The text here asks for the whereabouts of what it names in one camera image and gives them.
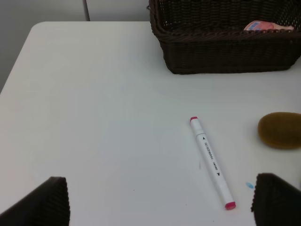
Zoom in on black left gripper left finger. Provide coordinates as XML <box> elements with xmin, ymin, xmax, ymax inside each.
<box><xmin>0</xmin><ymin>177</ymin><xmax>71</xmax><ymax>226</ymax></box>

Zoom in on white marker with red caps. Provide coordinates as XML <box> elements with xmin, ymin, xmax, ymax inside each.
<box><xmin>190</xmin><ymin>117</ymin><xmax>236</xmax><ymax>210</ymax></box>

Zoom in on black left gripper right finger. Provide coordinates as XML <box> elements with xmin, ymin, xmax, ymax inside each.
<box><xmin>251</xmin><ymin>173</ymin><xmax>301</xmax><ymax>226</ymax></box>

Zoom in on brown kiwi fruit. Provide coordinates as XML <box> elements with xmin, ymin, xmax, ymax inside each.
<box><xmin>257</xmin><ymin>112</ymin><xmax>301</xmax><ymax>149</ymax></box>

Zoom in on dark brown wicker basket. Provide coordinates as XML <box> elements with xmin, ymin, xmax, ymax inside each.
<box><xmin>149</xmin><ymin>0</ymin><xmax>301</xmax><ymax>74</ymax></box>

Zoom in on pink dish soap bottle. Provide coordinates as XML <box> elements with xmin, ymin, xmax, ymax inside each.
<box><xmin>244</xmin><ymin>20</ymin><xmax>294</xmax><ymax>31</ymax></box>

